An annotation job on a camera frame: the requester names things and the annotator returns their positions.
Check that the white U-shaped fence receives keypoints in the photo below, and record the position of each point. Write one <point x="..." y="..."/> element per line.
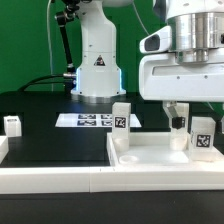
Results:
<point x="201" y="175"/>

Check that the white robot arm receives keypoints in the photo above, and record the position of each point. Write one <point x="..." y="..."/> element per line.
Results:
<point x="183" y="61"/>

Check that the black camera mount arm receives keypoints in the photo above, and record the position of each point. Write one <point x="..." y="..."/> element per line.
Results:
<point x="62" y="18"/>

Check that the white square table top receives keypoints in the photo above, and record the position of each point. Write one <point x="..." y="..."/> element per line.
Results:
<point x="146" y="148"/>

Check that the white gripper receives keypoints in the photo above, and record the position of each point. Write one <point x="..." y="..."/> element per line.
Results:
<point x="162" y="78"/>

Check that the marker sheet with tags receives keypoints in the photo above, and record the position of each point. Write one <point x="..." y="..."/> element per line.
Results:
<point x="77" y="120"/>

